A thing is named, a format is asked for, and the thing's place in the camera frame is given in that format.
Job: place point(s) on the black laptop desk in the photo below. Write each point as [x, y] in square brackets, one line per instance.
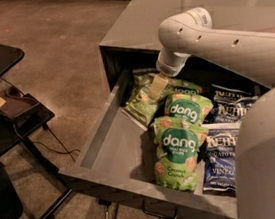
[10, 133]

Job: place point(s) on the middle green Dang chip bag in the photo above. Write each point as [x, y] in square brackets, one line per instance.
[191, 108]

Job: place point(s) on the black drawer handle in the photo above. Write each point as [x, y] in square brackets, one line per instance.
[159, 208]

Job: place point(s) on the open grey metal drawer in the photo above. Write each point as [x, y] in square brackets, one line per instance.
[116, 164]

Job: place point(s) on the blue kettle chip bag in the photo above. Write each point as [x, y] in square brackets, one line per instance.
[231, 112]
[220, 156]
[227, 94]

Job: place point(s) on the black box with label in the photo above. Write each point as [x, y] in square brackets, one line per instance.
[16, 107]

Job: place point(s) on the middle blue Kettle chip bag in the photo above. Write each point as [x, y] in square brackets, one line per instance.
[231, 112]

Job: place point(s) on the front green Dang chip bag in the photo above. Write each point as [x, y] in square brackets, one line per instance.
[178, 143]

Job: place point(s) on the rear green Dang chip bag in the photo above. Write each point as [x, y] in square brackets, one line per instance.
[183, 86]

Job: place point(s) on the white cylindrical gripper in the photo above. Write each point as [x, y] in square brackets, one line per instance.
[168, 67]

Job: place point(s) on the grey counter cabinet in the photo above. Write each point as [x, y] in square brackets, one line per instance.
[133, 40]

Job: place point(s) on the front blue Kettle chip bag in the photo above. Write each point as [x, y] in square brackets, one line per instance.
[220, 156]

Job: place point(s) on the green jalapeno Kettle chip bag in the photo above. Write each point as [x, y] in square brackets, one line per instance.
[139, 107]

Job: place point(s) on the green dang chip bag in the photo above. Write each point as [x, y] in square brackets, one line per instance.
[191, 108]
[183, 86]
[178, 143]

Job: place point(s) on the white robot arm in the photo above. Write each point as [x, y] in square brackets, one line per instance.
[249, 54]

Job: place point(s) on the rear blue Kettle chip bag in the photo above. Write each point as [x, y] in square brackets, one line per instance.
[227, 94]

